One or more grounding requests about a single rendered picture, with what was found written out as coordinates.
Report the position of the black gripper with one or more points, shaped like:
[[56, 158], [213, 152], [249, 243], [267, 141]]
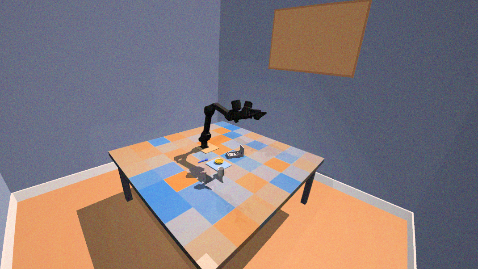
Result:
[[248, 112]]

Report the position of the light blue square mat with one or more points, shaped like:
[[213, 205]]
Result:
[[215, 166]]

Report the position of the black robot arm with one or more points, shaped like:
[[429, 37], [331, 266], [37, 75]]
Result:
[[233, 114]]

